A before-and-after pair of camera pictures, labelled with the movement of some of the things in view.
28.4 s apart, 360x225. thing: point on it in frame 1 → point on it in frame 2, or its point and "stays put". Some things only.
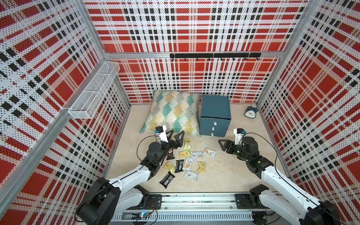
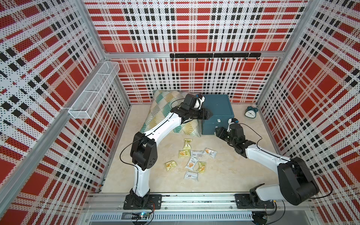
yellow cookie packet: [201, 166] stays put
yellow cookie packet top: [187, 145] stays put
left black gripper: [176, 146] → [206, 116]
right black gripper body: [233, 149] → [225, 136]
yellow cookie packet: [186, 153] stays put
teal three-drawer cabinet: [215, 115] stays put
